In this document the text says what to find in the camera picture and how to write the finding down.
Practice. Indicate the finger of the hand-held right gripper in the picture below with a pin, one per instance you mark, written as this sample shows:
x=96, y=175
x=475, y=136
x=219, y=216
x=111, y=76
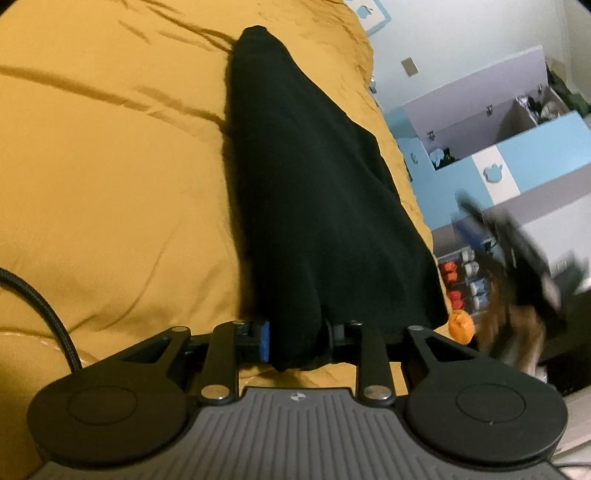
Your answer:
x=473, y=214
x=521, y=240

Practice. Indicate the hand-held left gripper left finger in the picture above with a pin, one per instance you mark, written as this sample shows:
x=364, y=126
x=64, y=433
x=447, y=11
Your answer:
x=264, y=341

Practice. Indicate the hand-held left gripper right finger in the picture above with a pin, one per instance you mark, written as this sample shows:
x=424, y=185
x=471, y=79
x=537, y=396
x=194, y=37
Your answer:
x=339, y=344

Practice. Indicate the black garment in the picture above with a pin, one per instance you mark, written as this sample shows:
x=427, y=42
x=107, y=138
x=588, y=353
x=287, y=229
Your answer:
x=304, y=207

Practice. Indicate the person's right hand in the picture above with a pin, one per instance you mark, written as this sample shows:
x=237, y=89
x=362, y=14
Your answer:
x=512, y=327

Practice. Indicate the shelf rack with small toys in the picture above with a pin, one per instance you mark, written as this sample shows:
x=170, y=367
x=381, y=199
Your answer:
x=461, y=281

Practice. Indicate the blue white storage cabinet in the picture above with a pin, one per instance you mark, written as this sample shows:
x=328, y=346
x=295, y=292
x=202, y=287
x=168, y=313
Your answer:
x=512, y=157

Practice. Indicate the orange round toy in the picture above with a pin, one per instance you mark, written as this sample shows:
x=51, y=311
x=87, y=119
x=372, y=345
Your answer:
x=462, y=326

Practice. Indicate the yellow blanket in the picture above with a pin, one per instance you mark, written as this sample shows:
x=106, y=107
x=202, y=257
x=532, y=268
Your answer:
x=115, y=175

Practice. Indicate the blue white headboard panel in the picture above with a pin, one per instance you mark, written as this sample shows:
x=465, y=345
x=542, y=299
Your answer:
x=369, y=11

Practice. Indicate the grey wall switch plate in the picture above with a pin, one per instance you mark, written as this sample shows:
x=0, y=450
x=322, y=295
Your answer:
x=409, y=67

